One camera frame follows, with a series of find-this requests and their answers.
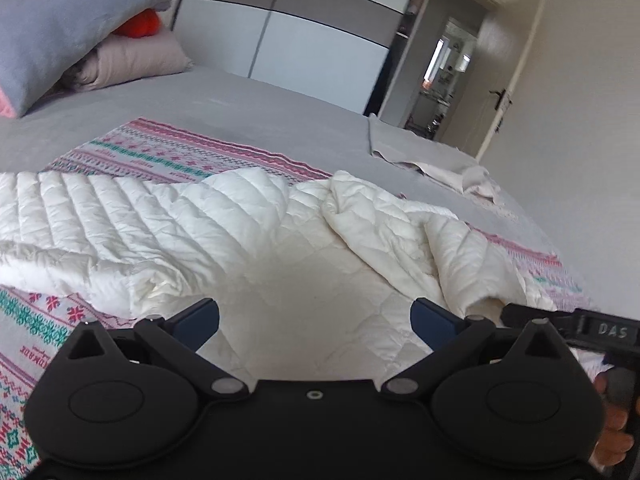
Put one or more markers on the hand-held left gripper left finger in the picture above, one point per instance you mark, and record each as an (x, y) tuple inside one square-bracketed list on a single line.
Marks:
[(200, 317)]

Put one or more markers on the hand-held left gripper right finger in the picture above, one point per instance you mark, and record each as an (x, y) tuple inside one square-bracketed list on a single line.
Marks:
[(425, 320)]

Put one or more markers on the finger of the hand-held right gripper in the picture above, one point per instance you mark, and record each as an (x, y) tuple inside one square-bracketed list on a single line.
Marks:
[(520, 312)]

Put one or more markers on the white quilted hooded jacket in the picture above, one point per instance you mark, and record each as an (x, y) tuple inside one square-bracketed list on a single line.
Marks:
[(250, 260)]

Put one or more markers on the person's right hand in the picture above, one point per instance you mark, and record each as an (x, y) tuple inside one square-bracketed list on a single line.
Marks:
[(612, 440)]

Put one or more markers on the beige folded cloth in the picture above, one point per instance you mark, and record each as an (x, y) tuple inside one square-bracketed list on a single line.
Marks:
[(450, 170)]

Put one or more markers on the patterned red green blanket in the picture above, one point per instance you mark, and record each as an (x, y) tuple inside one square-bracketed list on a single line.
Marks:
[(165, 145)]

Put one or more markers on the grey bed sheet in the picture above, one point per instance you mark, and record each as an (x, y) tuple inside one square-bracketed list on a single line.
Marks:
[(250, 105)]

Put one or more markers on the cream room door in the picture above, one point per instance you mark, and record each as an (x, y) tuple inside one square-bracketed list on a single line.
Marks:
[(515, 60)]

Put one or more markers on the beige pillow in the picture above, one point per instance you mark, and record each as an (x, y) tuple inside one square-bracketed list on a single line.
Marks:
[(135, 60)]

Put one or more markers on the orange plush cushion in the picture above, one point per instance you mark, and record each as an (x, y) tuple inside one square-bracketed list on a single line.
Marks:
[(140, 25)]

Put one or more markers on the white and taupe wardrobe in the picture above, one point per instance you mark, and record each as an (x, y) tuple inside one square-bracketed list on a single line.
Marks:
[(310, 25)]

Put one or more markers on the grey-blue plush blanket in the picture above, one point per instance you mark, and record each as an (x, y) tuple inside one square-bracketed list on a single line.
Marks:
[(75, 15)]

